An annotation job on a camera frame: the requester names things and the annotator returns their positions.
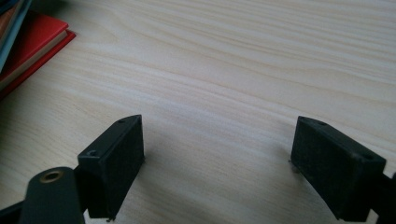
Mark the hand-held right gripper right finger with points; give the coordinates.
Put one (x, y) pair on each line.
(336, 174)

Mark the red picture book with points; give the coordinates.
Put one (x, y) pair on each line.
(37, 34)

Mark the light blue animal picture book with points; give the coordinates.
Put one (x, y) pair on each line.
(15, 26)

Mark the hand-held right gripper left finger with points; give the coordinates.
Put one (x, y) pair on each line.
(112, 168)

